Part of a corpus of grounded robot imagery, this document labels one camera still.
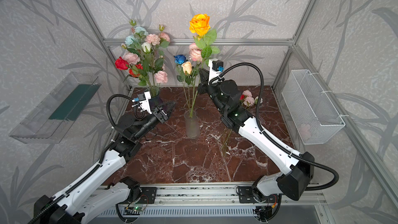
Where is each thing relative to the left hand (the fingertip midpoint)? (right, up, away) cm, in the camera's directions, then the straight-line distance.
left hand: (175, 99), depth 65 cm
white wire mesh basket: (+57, -8, -4) cm, 57 cm away
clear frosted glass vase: (+5, -16, +25) cm, 30 cm away
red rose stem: (-23, +14, +12) cm, 29 cm away
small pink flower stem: (-11, +12, +16) cm, 23 cm away
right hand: (+11, +14, -3) cm, 18 cm away
